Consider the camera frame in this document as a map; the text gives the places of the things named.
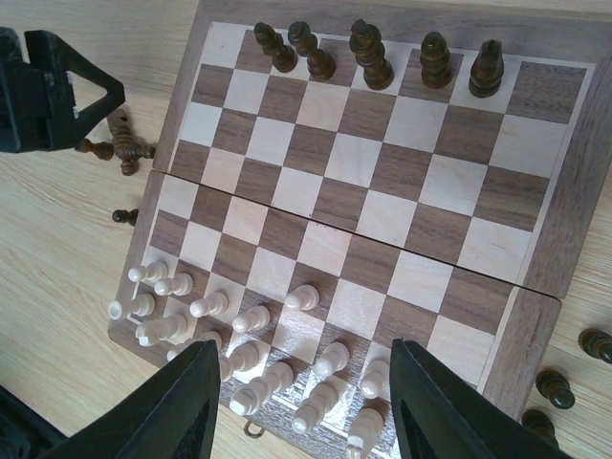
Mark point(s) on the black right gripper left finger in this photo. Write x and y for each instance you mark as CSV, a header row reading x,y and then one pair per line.
x,y
172,415

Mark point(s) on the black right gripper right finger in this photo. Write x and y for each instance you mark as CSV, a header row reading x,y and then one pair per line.
x,y
438,415

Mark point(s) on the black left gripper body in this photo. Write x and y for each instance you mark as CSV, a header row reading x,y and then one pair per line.
x,y
24,107

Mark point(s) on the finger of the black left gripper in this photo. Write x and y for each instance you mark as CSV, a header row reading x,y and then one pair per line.
x,y
57,123

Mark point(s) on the dark bishop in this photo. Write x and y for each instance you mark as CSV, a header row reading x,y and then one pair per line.
x,y
435,61
284,58

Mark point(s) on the dark king chess piece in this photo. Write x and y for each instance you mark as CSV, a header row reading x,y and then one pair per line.
x,y
366,44

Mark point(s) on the dark knight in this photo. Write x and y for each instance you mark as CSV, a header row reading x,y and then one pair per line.
x,y
487,69

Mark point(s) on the dark queen chess piece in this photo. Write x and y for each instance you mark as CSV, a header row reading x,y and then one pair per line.
x,y
320,64

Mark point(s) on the wooden chess board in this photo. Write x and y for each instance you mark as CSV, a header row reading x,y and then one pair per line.
x,y
417,213

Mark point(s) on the white pawn on centre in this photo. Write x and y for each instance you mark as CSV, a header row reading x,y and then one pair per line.
x,y
303,298

